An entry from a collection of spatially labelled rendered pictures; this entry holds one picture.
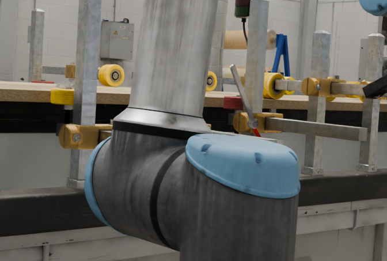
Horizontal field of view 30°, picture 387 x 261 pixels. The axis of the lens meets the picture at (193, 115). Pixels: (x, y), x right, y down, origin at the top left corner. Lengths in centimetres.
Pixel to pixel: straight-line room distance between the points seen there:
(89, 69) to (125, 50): 862
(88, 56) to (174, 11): 52
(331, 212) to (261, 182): 128
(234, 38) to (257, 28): 753
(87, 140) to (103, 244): 25
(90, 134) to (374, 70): 100
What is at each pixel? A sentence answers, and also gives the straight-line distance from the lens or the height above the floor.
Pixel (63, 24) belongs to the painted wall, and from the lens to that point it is 988.
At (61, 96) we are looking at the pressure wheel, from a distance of 165.
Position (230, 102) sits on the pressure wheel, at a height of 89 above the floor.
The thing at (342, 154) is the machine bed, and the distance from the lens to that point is 248.
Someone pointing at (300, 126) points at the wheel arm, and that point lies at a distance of 178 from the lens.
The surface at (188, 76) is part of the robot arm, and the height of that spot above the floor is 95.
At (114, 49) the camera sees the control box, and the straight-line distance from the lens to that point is 1004.
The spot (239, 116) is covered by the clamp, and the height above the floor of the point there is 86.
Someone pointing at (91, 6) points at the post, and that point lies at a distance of 154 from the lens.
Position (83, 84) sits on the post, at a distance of 152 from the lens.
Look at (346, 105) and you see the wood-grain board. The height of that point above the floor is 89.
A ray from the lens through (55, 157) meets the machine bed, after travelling 176.
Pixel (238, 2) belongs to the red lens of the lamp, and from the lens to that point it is 188.
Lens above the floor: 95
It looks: 3 degrees down
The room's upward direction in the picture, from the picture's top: 4 degrees clockwise
